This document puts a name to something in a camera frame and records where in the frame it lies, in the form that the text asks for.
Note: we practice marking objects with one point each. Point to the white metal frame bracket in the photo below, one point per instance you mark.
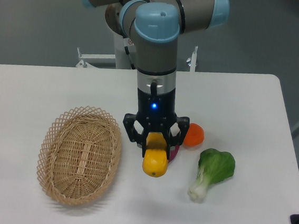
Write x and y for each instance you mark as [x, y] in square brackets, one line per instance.
[100, 60]

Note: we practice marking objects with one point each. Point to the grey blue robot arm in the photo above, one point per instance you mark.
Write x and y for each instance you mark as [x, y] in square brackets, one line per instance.
[154, 28]

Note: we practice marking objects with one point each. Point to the purple sweet potato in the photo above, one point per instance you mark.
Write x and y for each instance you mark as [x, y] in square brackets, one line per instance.
[173, 153]

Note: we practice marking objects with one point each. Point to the orange tangerine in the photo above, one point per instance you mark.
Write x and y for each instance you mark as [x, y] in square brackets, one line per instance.
[195, 135]

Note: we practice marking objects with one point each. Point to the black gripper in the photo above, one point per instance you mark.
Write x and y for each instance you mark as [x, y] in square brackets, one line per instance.
[156, 112]

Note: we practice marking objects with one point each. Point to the woven wicker basket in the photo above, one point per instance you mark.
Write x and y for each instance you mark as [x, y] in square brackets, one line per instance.
[79, 156]

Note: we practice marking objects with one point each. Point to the green bok choy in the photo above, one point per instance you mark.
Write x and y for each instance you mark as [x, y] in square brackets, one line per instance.
[214, 167]

